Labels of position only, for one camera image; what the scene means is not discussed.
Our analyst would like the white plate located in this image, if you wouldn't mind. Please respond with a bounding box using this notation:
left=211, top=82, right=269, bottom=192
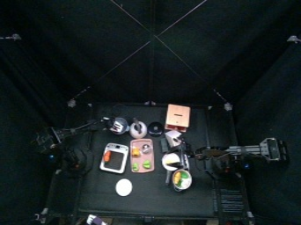
left=161, top=153, right=183, bottom=171

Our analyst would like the black round lid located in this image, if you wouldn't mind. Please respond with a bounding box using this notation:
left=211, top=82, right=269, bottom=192
left=147, top=121, right=165, bottom=138

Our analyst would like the white tray with black inset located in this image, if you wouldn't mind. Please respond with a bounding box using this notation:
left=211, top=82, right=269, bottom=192
left=99, top=142, right=131, bottom=175

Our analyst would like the blue-grey bowl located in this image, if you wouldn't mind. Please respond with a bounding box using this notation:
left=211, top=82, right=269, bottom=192
left=108, top=116, right=131, bottom=135

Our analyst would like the small white toy box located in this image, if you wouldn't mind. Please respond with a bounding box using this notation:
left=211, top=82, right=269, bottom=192
left=163, top=130, right=183, bottom=148

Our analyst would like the white printed label sheet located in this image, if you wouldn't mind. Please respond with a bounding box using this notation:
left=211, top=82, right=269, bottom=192
left=218, top=187, right=245, bottom=218

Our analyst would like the light wooden box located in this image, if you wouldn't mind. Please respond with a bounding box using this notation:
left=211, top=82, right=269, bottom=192
left=165, top=104, right=191, bottom=133

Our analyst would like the pink cutting board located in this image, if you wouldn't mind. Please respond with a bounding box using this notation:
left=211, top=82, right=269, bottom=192
left=130, top=138, right=157, bottom=174

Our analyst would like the silver pot with handle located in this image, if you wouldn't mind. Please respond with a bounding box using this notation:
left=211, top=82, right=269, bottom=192
left=165, top=168, right=194, bottom=192

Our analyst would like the white toy kettle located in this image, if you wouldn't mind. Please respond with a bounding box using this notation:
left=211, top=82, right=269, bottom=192
left=128, top=118, right=149, bottom=140

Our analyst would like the yellow toy corn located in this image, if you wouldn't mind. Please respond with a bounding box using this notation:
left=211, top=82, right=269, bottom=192
left=173, top=171, right=183, bottom=185

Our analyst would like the white round disc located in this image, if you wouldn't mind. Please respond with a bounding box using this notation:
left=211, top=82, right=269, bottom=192
left=115, top=178, right=134, bottom=197

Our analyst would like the green toy vegetable in pot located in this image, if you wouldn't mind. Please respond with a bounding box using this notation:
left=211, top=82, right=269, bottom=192
left=177, top=171, right=190, bottom=188

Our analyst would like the white purple striped object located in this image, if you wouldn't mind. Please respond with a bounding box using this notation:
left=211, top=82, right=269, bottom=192
left=86, top=214, right=108, bottom=225

